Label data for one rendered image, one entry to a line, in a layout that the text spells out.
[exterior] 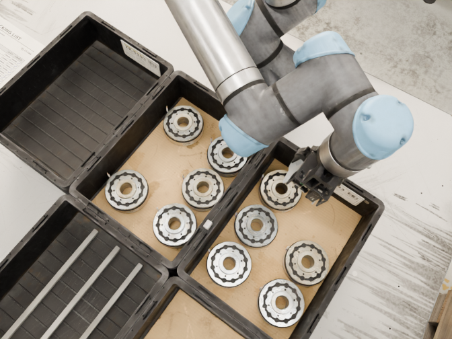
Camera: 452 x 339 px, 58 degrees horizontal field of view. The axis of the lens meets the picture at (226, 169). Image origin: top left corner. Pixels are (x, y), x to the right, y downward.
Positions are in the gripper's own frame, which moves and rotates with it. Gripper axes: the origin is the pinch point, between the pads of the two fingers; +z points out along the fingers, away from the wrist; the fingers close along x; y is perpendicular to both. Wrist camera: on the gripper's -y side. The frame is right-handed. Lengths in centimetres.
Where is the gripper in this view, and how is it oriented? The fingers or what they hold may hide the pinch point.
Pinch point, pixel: (305, 177)
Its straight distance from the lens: 86.9
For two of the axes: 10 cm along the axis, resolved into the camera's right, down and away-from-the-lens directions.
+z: -1.5, 2.7, 9.5
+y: -5.8, 7.6, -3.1
